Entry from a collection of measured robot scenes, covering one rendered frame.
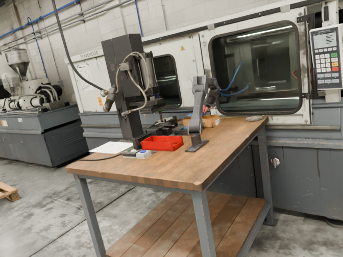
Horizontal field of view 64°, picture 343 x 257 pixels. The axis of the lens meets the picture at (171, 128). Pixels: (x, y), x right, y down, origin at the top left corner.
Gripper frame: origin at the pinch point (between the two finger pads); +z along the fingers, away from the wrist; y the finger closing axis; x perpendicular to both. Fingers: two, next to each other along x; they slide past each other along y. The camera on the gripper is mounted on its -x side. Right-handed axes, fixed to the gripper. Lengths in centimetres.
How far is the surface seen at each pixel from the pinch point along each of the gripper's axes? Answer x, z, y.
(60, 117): -86, 183, 260
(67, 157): -78, 242, 224
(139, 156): 68, 14, 5
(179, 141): 43.0, 5.6, -6.6
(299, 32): -23, -73, -31
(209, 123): 6.0, 3.1, -8.6
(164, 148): 54, 9, -3
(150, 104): 32.6, -0.5, 28.1
